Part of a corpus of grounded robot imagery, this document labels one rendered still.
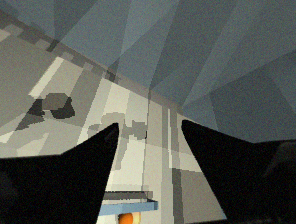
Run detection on clear glass corner walls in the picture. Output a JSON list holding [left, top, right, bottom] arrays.
[[102, 199, 157, 205]]

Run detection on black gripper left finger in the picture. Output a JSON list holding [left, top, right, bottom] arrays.
[[0, 123, 119, 224]]

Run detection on translucent orange ball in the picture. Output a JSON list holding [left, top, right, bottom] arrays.
[[132, 212, 141, 224]]

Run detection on brown ball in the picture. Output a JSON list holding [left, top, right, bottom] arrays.
[[118, 213, 133, 224]]

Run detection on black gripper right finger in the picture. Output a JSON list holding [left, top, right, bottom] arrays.
[[181, 120, 296, 219]]

